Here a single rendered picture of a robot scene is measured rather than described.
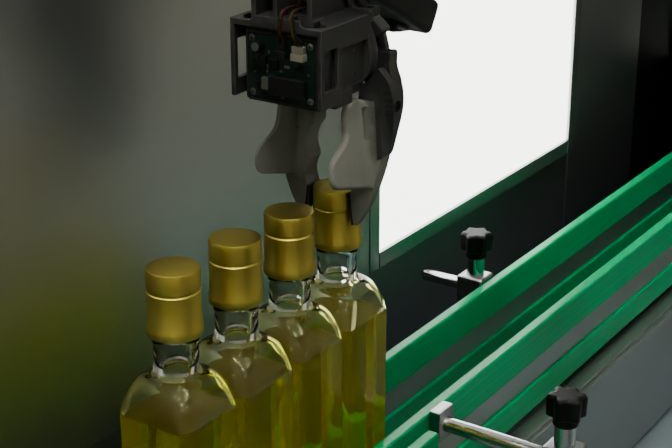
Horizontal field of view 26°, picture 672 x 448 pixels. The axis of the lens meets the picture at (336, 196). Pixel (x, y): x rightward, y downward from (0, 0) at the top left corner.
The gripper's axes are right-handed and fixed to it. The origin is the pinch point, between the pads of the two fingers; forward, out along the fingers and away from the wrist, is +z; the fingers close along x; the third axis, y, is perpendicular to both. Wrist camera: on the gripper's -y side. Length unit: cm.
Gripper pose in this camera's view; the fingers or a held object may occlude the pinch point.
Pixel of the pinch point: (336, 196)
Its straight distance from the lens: 101.5
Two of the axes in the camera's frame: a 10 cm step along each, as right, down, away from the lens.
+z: 0.0, 9.4, 3.5
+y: -5.4, 2.9, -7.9
